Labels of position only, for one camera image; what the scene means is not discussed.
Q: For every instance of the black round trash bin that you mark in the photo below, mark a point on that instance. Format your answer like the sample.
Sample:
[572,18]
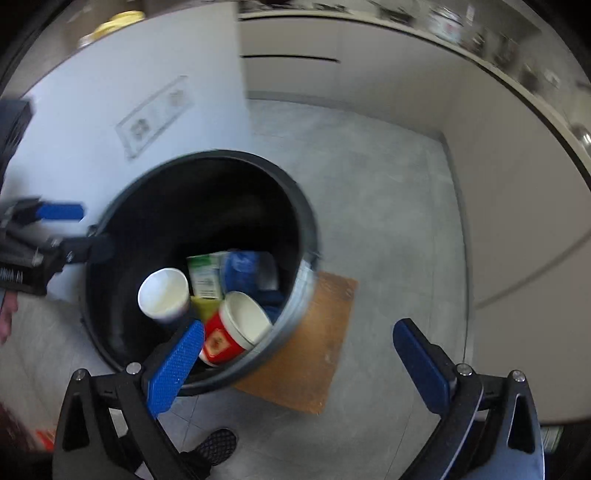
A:
[184,207]

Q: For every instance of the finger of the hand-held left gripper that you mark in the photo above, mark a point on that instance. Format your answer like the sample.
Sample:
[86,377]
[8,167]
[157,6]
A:
[60,211]
[92,249]

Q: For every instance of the grey outlet panel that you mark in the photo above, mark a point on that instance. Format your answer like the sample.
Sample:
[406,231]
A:
[152,117]

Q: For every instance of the person's black shoe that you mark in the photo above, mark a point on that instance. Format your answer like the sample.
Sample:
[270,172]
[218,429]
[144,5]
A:
[217,445]

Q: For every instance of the white kitchen island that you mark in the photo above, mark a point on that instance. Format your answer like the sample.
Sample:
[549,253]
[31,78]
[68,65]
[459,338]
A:
[92,83]

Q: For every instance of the brown cardboard mat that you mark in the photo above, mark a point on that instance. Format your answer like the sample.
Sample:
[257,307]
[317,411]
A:
[318,350]

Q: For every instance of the blue paper bowl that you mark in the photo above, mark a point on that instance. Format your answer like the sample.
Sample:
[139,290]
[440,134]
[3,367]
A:
[244,267]

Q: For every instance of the red paper cup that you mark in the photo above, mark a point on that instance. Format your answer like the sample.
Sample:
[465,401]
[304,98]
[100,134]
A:
[240,318]

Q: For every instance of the person's left hand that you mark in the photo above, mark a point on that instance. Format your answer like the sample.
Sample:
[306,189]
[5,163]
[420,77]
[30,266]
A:
[7,314]

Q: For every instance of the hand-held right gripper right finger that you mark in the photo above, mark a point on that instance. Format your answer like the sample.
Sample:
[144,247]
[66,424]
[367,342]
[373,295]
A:
[420,364]

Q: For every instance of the white milk carton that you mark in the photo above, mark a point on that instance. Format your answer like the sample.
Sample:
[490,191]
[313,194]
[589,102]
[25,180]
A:
[205,277]

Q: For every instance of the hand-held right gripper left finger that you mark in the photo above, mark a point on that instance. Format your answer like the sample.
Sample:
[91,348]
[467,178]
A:
[178,364]

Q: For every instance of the yellow cloth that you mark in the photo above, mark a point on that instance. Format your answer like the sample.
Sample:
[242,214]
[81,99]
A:
[115,22]

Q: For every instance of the blue patterned paper cup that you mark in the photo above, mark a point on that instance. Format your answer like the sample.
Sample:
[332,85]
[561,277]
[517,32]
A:
[164,293]

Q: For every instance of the beige lower cabinets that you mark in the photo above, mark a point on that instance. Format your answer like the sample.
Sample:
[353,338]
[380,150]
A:
[508,184]

